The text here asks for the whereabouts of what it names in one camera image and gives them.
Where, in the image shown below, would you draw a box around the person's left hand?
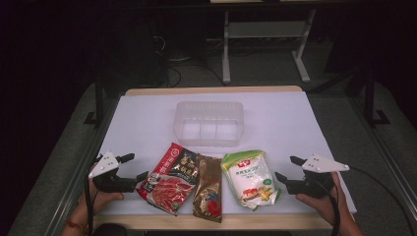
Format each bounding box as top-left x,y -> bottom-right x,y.
73,178 -> 126,224

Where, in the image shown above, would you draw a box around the red bracelet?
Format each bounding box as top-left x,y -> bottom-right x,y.
64,217 -> 89,234

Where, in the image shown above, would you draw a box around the metal frame rail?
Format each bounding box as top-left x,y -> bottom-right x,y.
45,97 -> 116,236
350,97 -> 417,212

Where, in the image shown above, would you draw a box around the white metal table frame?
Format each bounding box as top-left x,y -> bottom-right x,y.
209,0 -> 318,85

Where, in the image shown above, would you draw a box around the clear plastic container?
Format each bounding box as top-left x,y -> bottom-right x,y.
172,100 -> 245,148

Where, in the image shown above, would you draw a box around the person's right hand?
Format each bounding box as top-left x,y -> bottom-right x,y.
294,171 -> 352,228

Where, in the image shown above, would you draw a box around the white and green food packet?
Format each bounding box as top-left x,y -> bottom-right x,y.
220,149 -> 283,211

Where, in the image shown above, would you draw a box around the black metal stand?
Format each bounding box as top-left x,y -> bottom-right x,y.
83,73 -> 106,128
358,65 -> 391,128

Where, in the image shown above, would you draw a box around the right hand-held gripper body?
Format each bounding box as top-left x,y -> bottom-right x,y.
285,152 -> 351,200

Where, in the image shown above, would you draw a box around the red and black food packet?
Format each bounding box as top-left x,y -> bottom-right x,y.
136,142 -> 200,216

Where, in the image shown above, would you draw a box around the floor cables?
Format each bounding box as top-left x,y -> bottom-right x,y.
152,32 -> 227,89

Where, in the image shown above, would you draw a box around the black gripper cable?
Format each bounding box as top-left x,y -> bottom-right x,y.
311,178 -> 340,236
347,166 -> 417,236
84,156 -> 101,236

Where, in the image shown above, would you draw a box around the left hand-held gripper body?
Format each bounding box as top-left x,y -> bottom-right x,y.
88,150 -> 139,195

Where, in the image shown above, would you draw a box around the brown food packet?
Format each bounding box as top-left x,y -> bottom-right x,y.
192,153 -> 224,224

